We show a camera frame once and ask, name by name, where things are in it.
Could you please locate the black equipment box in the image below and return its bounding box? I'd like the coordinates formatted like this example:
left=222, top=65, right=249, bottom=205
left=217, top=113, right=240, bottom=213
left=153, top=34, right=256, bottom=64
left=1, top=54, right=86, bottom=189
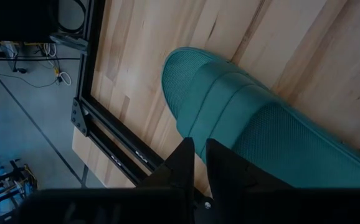
left=0, top=0, right=60, bottom=44

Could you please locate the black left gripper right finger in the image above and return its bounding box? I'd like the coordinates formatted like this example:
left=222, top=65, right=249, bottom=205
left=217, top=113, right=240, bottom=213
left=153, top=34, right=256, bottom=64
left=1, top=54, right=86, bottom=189
left=204, top=138, right=293, bottom=206

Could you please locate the black corner bracket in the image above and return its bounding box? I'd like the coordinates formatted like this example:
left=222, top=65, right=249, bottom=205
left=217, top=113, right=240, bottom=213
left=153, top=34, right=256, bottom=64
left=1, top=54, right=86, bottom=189
left=70, top=97, right=90, bottom=137

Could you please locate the black aluminium table frame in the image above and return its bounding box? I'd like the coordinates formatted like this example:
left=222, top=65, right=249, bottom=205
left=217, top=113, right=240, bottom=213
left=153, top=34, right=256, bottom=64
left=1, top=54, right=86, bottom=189
left=70, top=0, right=166, bottom=187

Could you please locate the thin black floor cable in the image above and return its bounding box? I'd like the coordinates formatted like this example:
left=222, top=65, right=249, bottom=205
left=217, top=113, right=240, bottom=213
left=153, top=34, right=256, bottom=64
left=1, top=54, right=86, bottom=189
left=0, top=70, right=59, bottom=89

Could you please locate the teal rubber slide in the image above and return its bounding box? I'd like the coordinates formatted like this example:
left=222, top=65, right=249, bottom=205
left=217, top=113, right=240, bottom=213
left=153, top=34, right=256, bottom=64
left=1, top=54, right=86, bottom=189
left=161, top=46, right=360, bottom=189

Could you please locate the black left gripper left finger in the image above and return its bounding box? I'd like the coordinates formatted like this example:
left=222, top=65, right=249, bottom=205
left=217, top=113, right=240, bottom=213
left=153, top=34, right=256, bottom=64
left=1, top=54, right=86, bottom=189
left=140, top=136, right=196, bottom=190

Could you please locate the white coiled floor cable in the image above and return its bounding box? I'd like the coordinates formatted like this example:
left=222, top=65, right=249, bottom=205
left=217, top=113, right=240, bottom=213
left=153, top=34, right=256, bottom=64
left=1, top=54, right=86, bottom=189
left=54, top=67, right=73, bottom=87

